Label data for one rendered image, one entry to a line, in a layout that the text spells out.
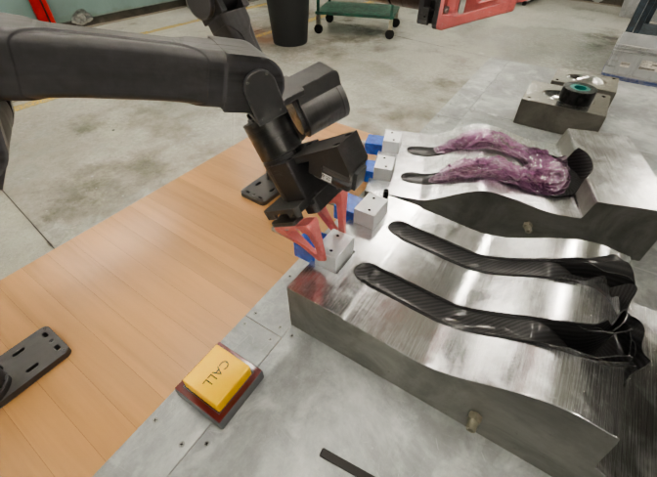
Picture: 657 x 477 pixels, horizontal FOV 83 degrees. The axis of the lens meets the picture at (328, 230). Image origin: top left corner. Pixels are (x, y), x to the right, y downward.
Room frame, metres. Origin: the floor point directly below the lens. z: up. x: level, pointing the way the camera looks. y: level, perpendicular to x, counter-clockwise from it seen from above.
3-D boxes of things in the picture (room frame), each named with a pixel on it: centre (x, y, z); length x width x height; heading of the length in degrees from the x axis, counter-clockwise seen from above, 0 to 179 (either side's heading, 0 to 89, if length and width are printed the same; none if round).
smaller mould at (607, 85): (1.13, -0.78, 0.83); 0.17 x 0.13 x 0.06; 57
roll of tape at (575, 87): (0.95, -0.65, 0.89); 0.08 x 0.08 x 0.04
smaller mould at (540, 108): (0.98, -0.64, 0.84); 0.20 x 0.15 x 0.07; 57
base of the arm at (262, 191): (0.70, 0.11, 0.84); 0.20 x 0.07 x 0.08; 145
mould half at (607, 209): (0.64, -0.35, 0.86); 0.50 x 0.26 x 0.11; 74
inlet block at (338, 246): (0.40, 0.03, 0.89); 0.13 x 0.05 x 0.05; 57
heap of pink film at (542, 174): (0.63, -0.34, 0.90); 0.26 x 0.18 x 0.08; 74
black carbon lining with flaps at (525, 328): (0.31, -0.22, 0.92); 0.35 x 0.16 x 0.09; 57
